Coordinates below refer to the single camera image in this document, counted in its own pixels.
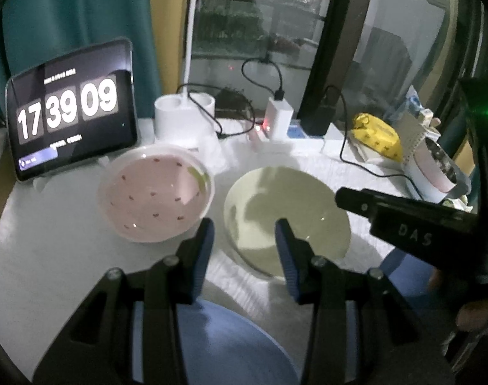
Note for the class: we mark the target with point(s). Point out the blue bowl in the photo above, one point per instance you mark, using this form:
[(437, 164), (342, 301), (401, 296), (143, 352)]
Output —
[(408, 272)]

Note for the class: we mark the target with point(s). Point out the person's right hand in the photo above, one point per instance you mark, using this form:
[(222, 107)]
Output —
[(478, 315)]

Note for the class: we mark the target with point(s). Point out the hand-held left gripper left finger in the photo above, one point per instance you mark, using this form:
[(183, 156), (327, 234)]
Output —
[(202, 260)]

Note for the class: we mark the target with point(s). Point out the black charger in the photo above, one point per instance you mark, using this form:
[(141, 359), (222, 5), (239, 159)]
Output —
[(320, 122)]

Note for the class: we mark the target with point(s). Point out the pink strawberry print bowl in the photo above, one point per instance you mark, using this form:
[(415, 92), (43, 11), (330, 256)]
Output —
[(147, 192)]

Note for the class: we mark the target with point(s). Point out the teal curtain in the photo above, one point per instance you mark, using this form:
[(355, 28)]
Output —
[(67, 12)]

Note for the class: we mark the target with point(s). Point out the plain pink bowl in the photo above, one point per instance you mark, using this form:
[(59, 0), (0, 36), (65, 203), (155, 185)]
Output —
[(432, 172)]

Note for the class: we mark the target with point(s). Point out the blue and white packet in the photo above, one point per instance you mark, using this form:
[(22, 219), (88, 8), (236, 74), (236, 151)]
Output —
[(413, 106)]

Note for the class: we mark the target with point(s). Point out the white charger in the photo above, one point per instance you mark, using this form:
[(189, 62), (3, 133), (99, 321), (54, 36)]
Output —
[(278, 120)]

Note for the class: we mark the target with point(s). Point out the pale yellow bowl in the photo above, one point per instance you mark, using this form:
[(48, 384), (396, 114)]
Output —
[(292, 192)]

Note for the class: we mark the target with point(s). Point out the tablet with clock display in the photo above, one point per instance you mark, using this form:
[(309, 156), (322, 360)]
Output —
[(67, 108)]

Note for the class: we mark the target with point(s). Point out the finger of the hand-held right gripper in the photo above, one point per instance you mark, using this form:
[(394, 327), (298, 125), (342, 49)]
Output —
[(352, 200)]

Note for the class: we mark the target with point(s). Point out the white tissue packet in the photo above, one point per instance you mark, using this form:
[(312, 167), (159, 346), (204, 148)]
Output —
[(366, 154)]

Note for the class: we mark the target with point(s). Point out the blue plate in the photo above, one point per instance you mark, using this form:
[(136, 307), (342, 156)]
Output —
[(236, 341)]

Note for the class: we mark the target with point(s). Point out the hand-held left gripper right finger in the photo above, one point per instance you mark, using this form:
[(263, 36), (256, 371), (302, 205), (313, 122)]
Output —
[(286, 260)]

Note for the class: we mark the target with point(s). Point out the white power strip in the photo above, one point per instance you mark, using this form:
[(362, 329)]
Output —
[(304, 145)]

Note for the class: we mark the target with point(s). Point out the white desk lamp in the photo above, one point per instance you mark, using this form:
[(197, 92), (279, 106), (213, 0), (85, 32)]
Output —
[(179, 124)]

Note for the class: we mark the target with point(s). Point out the yellow packet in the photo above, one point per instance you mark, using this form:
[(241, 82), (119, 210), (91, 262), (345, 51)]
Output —
[(378, 134)]

